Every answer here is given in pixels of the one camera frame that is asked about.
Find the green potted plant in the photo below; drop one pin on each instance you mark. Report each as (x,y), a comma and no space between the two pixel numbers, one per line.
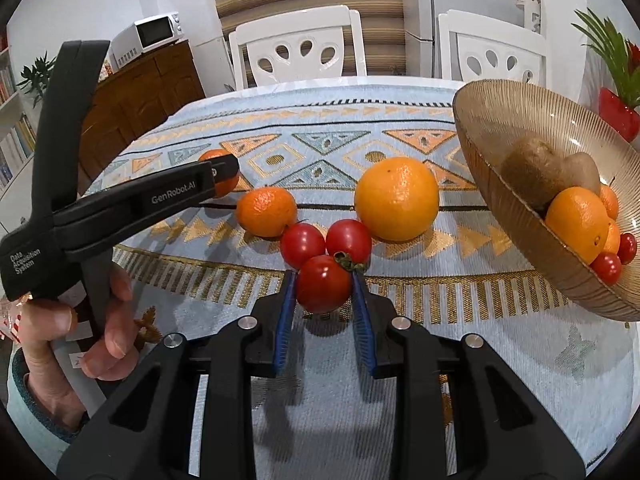
(615,55)

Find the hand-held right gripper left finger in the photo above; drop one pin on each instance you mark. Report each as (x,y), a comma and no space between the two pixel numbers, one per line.
(286,320)

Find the white chair with oval cutouts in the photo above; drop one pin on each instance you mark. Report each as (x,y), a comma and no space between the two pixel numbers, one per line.
(455,50)
(250,60)

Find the small tangerine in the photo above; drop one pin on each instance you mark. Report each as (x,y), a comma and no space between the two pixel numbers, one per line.
(266,211)
(226,191)

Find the large pale orange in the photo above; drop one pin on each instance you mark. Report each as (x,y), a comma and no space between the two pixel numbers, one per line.
(396,198)

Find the person's left forearm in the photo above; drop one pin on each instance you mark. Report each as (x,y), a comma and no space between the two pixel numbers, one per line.
(30,420)

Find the red striped snack packet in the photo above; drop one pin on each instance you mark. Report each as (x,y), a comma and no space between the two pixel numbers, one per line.
(10,327)

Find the white wall rack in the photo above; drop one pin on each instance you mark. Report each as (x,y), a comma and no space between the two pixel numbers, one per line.
(532,0)

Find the white refrigerator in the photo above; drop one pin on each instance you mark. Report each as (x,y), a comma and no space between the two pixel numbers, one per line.
(425,10)

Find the bookshelf with books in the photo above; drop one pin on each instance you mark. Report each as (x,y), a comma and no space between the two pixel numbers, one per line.
(12,145)

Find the round medium orange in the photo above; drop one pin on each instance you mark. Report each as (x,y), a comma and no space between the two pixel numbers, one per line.
(610,202)

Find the small green houseplant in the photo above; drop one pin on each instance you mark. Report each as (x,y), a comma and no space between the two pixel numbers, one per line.
(37,77)

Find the red cherry tomato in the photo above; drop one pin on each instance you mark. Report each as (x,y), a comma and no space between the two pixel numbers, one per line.
(348,241)
(606,268)
(302,246)
(627,248)

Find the amber ribbed glass bowl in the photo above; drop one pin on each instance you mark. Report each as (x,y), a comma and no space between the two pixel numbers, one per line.
(480,110)

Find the person's left hand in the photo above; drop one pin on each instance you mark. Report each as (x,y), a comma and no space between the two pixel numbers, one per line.
(117,320)

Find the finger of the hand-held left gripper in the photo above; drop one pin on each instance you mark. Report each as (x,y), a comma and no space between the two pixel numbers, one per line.
(200,182)

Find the orange with green stem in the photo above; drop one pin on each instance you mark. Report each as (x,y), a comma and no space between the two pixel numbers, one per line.
(575,222)

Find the white microwave oven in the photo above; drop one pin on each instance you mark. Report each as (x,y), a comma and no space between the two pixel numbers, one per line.
(155,30)

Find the white cabinet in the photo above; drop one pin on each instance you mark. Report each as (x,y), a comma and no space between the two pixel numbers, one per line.
(207,65)

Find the red tomato with stem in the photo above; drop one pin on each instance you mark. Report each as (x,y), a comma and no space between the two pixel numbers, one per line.
(322,285)

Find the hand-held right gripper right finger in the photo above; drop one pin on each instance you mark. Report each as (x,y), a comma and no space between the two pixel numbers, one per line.
(361,325)

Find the large brown kiwi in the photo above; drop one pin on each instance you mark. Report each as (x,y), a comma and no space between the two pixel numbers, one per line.
(530,170)

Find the red plant pot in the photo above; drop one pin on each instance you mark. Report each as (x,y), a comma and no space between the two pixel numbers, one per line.
(617,112)

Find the small brown kiwi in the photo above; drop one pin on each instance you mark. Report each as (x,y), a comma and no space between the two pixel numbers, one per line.
(582,170)

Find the brown wooden sideboard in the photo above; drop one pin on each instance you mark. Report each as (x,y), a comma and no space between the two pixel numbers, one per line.
(150,90)

